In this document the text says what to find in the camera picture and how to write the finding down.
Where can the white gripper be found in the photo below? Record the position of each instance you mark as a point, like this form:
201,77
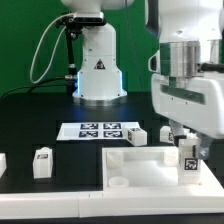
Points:
194,99

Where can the white square tabletop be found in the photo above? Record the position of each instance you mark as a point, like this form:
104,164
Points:
148,167

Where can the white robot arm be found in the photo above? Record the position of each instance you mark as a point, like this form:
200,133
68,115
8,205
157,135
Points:
182,27

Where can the white L-shaped fence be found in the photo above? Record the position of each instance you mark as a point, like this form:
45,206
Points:
116,202

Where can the white tag sheet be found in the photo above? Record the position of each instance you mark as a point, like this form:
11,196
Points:
93,130

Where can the white block at left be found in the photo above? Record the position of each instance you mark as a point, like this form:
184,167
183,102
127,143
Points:
3,165

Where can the black camera on stand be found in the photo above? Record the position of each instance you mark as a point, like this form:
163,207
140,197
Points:
73,29

